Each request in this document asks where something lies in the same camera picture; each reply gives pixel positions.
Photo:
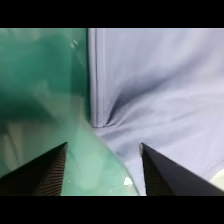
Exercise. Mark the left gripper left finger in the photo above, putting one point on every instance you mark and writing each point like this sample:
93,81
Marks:
43,173

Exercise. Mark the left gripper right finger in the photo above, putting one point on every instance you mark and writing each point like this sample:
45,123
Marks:
170,178

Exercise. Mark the lavender grey shirt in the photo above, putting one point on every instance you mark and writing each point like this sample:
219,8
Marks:
160,90

